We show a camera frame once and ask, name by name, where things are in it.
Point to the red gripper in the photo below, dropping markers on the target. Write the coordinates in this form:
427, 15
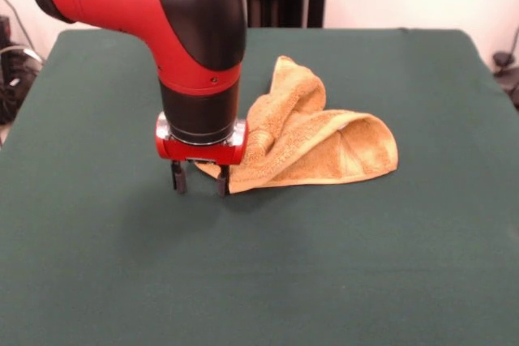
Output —
202, 153

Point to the tan terry towel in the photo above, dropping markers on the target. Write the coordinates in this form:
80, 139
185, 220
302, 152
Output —
316, 143

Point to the dark green table cloth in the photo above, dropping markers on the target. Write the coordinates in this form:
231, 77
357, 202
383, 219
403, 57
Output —
259, 261

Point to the dark stand base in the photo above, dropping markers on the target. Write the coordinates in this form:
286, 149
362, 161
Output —
12, 82
504, 66

